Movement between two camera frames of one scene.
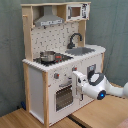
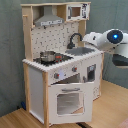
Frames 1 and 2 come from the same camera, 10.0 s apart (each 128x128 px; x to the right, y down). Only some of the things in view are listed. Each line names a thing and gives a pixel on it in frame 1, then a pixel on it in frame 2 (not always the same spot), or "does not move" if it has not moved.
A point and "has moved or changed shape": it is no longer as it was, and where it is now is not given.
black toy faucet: x=72 y=45 does not move
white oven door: x=64 y=96 has moved or changed shape
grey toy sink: x=78 y=51 does not move
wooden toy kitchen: x=55 y=47 does not move
